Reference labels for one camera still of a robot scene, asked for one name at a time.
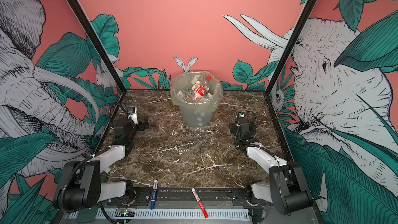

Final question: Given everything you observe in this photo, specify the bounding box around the red cola label bottle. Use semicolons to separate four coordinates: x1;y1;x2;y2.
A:
192;76;211;101

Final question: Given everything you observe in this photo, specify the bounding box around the orange label clear bottle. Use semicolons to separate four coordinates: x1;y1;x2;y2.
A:
191;74;203;90

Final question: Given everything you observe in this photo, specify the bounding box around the small bird label bottle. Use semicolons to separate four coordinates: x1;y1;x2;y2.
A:
176;89;193;102

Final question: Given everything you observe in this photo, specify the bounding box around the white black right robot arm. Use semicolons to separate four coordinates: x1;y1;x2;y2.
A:
229;111;313;215

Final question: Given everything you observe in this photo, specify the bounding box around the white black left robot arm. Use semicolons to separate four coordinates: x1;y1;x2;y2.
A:
52;116;149;213

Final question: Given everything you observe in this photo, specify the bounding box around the translucent grey waste bin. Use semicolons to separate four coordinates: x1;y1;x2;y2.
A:
171;71;223;127

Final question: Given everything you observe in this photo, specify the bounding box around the clear plastic bin liner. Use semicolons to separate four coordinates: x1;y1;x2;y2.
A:
171;71;223;113

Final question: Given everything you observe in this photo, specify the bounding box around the blue marker pen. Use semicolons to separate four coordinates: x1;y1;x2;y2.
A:
150;179;158;209

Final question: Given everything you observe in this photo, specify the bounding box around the green circuit board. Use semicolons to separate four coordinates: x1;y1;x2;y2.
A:
115;209;135;218

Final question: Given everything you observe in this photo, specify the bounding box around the red marker pen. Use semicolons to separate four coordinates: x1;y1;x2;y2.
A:
191;187;209;219

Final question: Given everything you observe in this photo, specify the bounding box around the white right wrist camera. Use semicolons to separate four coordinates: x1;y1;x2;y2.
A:
236;110;245;119

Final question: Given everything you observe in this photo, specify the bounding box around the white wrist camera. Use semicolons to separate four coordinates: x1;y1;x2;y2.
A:
236;110;245;119
127;106;138;124

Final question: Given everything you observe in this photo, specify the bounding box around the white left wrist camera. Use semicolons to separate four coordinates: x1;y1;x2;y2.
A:
127;106;138;124

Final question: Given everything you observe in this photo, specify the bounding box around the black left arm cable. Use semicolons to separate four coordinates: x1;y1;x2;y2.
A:
108;101;130;130

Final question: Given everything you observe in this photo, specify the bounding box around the black front mounting rail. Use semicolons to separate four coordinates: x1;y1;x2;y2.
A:
107;187;273;208

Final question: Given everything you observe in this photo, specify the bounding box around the white slotted cable duct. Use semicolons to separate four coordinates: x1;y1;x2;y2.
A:
67;208;251;221

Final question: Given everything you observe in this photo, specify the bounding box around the black left frame post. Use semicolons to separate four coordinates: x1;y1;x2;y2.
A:
51;0;127;93

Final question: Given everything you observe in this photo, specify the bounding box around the black frame post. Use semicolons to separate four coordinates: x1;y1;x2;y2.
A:
51;0;127;93
265;0;317;95

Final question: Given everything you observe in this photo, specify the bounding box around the black right frame post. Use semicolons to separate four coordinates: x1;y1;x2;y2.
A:
265;0;317;95

